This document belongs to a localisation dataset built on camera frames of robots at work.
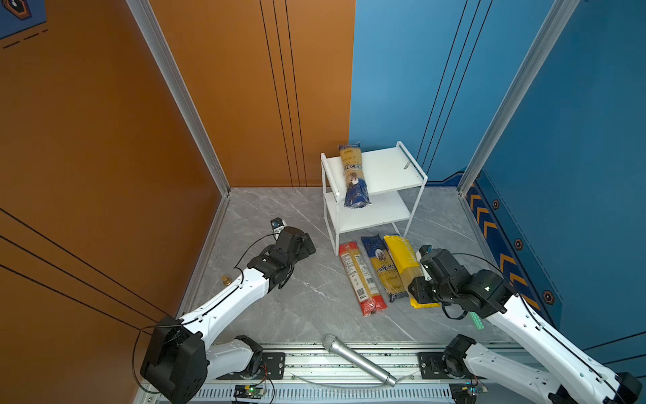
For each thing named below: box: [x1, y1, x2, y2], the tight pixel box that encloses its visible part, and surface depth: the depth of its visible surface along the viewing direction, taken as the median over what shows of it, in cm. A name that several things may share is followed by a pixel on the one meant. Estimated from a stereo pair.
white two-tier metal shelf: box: [320, 141, 429, 257], surface depth 82 cm
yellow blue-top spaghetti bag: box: [338, 142, 373, 209], surface depth 76 cm
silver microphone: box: [322, 334, 398, 388], surface depth 74 cm
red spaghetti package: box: [338, 241, 388, 318], surface depth 89 cm
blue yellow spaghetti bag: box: [360, 233, 408, 303], surface depth 93 cm
